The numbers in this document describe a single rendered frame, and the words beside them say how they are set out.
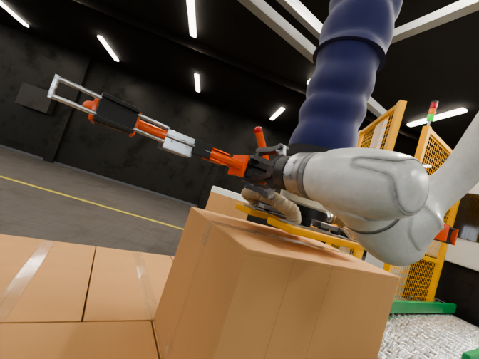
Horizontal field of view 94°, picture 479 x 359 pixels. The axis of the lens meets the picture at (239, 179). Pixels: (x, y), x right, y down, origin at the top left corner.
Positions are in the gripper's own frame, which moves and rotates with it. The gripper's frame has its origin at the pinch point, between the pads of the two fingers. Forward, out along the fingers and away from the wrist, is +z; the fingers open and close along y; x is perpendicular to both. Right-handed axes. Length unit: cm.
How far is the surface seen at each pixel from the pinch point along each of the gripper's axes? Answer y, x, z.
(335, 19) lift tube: -56, 15, -1
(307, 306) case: 27.9, 15.9, -19.8
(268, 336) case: 34.8, 6.5, -19.4
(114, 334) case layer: 57, -16, 14
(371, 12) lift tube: -58, 20, -10
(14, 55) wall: -209, -392, 1034
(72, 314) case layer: 57, -28, 24
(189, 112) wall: -230, 172, 802
